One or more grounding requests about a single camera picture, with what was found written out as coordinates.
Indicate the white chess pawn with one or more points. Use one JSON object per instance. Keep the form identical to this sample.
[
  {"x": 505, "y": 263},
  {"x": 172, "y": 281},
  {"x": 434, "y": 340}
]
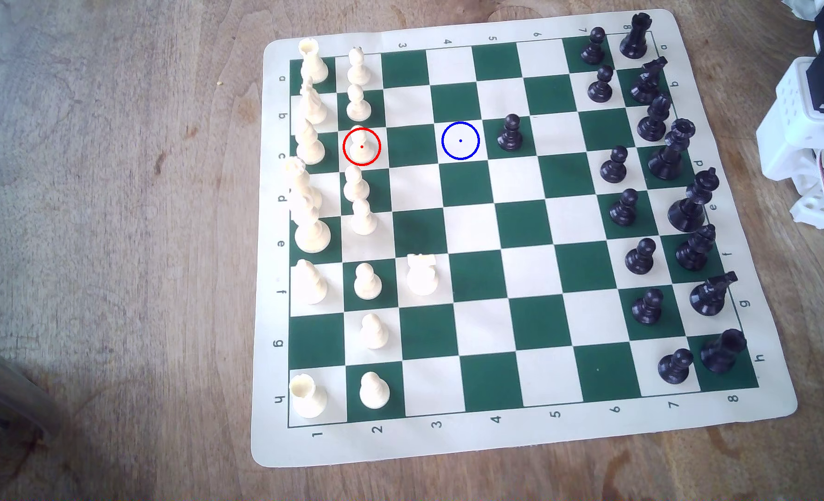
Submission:
[
  {"x": 374, "y": 392},
  {"x": 358, "y": 106},
  {"x": 367, "y": 283},
  {"x": 356, "y": 186},
  {"x": 362, "y": 149},
  {"x": 358, "y": 68},
  {"x": 364, "y": 220},
  {"x": 373, "y": 333}
]

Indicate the white printed robot arm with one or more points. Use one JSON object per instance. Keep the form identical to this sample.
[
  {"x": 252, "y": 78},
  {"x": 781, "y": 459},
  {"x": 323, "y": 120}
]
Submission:
[{"x": 791, "y": 125}]

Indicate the white chess knight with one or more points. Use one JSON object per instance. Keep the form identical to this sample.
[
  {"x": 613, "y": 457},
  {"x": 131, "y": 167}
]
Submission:
[
  {"x": 312, "y": 106},
  {"x": 422, "y": 275}
]

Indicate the green and white chess mat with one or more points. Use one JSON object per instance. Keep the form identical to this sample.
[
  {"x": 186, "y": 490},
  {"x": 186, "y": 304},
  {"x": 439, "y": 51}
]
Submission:
[{"x": 478, "y": 275}]

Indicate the white chess king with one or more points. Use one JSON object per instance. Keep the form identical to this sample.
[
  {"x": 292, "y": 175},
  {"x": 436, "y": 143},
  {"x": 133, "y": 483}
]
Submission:
[{"x": 311, "y": 229}]

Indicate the white chess bishop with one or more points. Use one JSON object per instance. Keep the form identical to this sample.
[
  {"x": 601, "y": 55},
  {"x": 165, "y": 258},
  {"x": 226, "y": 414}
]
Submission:
[
  {"x": 310, "y": 284},
  {"x": 309, "y": 145}
]

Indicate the white chess queen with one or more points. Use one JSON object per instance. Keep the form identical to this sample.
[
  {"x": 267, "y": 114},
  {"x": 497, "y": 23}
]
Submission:
[{"x": 299, "y": 182}]

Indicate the black chess pawn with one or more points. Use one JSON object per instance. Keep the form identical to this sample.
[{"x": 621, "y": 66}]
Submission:
[
  {"x": 647, "y": 309},
  {"x": 624, "y": 209},
  {"x": 614, "y": 167},
  {"x": 593, "y": 49},
  {"x": 640, "y": 258},
  {"x": 600, "y": 86},
  {"x": 675, "y": 369},
  {"x": 510, "y": 135}
]

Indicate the white chess rook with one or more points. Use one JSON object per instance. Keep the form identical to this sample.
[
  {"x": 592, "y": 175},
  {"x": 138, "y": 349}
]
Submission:
[
  {"x": 312, "y": 62},
  {"x": 308, "y": 398}
]

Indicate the black chess queen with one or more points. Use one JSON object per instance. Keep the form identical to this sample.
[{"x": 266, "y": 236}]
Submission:
[{"x": 668, "y": 156}]

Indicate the black chess bishop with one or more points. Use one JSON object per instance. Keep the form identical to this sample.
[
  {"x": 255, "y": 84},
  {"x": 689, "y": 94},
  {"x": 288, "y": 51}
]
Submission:
[
  {"x": 654, "y": 122},
  {"x": 693, "y": 252}
]

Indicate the black chess king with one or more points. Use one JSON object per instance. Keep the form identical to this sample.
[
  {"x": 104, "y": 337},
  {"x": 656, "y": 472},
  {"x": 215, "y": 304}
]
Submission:
[{"x": 688, "y": 209}]

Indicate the black chess knight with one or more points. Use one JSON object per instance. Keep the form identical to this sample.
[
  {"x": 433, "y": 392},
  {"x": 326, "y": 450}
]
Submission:
[
  {"x": 646, "y": 85},
  {"x": 708, "y": 298}
]

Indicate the black chess rook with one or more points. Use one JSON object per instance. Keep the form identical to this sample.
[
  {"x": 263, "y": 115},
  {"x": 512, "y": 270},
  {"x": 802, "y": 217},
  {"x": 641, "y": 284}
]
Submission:
[
  {"x": 635, "y": 38},
  {"x": 722, "y": 353}
]

